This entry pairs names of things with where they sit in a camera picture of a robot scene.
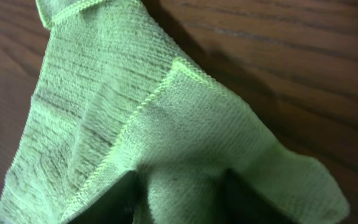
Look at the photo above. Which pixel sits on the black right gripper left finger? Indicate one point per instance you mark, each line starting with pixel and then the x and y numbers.
pixel 116 206

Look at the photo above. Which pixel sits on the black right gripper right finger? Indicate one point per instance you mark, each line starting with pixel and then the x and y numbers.
pixel 241 204

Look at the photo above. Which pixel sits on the light green microfiber cloth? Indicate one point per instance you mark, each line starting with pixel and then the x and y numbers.
pixel 116 93

